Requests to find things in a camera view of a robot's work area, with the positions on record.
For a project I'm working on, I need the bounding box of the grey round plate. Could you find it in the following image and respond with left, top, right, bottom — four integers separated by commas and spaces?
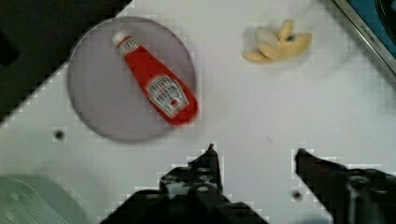
67, 16, 196, 143

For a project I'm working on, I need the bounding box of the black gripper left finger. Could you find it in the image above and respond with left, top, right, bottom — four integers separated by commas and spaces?
102, 145, 268, 224

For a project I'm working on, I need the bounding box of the silver toaster oven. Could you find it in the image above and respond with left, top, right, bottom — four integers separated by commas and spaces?
331, 0, 396, 76

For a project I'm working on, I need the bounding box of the red ketchup bottle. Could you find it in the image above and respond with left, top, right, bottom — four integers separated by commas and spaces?
112, 31, 199, 126

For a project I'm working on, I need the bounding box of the green perforated colander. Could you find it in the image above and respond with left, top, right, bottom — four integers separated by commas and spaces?
0, 175, 90, 224

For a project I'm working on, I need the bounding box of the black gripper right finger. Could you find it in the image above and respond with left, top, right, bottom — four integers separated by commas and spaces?
294, 148, 396, 224

